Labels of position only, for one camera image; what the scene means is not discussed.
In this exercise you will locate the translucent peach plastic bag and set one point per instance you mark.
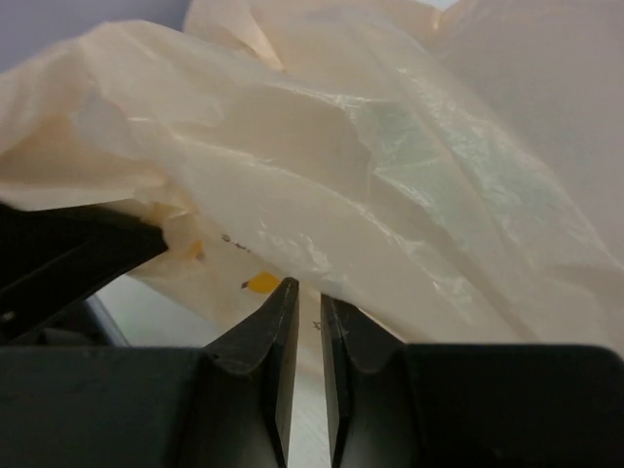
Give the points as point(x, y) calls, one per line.
point(456, 173)

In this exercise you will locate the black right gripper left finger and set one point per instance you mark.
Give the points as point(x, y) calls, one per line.
point(242, 403)

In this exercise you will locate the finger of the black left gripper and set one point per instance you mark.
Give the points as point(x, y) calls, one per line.
point(53, 259)

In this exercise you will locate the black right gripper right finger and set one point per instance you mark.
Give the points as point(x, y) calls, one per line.
point(371, 411)

